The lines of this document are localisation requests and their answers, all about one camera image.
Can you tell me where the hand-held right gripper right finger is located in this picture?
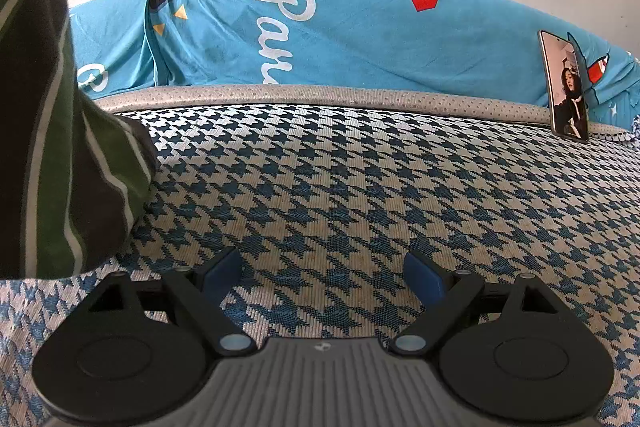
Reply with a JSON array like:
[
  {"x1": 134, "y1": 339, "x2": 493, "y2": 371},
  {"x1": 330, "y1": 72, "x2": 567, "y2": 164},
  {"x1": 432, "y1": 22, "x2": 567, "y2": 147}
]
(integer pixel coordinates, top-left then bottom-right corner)
[{"x1": 387, "y1": 251, "x2": 563, "y2": 354}]

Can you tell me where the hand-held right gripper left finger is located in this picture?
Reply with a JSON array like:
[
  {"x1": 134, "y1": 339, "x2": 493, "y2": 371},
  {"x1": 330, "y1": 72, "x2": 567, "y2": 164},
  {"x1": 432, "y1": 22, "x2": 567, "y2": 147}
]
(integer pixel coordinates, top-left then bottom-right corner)
[{"x1": 87, "y1": 247, "x2": 257, "y2": 354}]

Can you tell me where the green grey striped shirt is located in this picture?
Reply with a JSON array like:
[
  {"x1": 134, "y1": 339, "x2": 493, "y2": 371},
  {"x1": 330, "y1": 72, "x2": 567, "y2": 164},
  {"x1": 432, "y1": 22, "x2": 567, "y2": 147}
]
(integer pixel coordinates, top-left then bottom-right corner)
[{"x1": 0, "y1": 0, "x2": 161, "y2": 280}]

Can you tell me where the blue houndstooth mat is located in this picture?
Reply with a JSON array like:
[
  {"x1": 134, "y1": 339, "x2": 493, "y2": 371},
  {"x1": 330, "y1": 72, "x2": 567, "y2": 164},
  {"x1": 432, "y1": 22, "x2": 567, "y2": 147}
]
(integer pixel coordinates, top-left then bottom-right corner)
[{"x1": 0, "y1": 83, "x2": 640, "y2": 427}]

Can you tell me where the smartphone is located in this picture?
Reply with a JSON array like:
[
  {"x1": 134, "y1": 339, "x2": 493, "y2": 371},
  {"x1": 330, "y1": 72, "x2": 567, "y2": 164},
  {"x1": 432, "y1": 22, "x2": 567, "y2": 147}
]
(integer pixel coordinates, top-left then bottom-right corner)
[{"x1": 537, "y1": 29, "x2": 593, "y2": 142}]

